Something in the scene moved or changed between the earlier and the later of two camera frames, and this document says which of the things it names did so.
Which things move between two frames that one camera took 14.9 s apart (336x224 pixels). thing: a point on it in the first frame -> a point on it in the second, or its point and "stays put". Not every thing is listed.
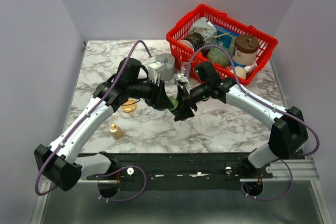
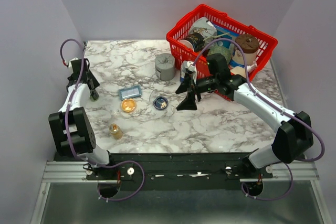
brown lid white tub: [246, 48] stays put
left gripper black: [159, 99] -> [91, 76]
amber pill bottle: [116, 131] stays put
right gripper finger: [184, 113] -> [188, 103]
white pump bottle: [249, 68] stays put
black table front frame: [178, 171] stays put
